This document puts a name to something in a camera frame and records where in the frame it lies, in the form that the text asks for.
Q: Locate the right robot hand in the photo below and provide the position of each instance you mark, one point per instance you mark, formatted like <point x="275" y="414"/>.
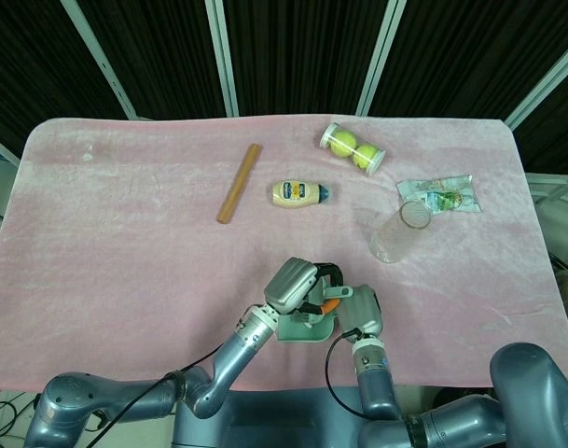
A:
<point x="363" y="312"/>

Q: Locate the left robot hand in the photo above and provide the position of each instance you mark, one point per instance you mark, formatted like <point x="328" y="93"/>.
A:
<point x="290" y="284"/>

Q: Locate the green hand brush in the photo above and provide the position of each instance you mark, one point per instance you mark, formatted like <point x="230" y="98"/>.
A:
<point x="339" y="291"/>

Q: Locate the green plastic dustpan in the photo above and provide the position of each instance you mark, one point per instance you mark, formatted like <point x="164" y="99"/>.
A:
<point x="311" y="333"/>

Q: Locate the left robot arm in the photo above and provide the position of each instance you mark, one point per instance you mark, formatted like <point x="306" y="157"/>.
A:
<point x="227" y="359"/>

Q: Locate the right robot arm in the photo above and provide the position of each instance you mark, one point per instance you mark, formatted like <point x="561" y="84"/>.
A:
<point x="377" y="387"/>

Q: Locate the textured clear glass vase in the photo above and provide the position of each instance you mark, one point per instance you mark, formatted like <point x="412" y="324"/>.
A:
<point x="395" y="233"/>

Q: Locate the mayonnaise squeeze bottle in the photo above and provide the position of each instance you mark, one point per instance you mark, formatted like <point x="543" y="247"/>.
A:
<point x="293" y="193"/>

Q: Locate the wooden rolling pin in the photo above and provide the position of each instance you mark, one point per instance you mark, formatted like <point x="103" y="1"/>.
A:
<point x="239" y="184"/>

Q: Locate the blue grey robot torso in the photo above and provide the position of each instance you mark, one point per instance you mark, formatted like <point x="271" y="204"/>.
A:
<point x="274" y="420"/>

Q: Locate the green white snack packet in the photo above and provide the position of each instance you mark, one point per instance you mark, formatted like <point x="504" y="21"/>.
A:
<point x="451" y="196"/>

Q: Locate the yellow tennis ball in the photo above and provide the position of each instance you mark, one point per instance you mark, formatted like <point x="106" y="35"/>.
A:
<point x="364" y="156"/>
<point x="343" y="143"/>

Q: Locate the clear tennis ball tube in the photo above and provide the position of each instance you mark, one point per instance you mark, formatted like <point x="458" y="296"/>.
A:
<point x="328" y="135"/>

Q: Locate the pink fleece table cloth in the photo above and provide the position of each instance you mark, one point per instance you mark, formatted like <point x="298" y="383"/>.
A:
<point x="125" y="256"/>

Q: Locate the black curtain panel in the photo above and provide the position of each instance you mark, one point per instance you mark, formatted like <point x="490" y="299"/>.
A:
<point x="27" y="60"/>
<point x="162" y="56"/>
<point x="302" y="56"/>
<point x="465" y="51"/>

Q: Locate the white partition post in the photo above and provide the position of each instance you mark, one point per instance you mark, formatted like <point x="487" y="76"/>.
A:
<point x="101" y="60"/>
<point x="381" y="56"/>
<point x="223" y="60"/>
<point x="544" y="84"/>

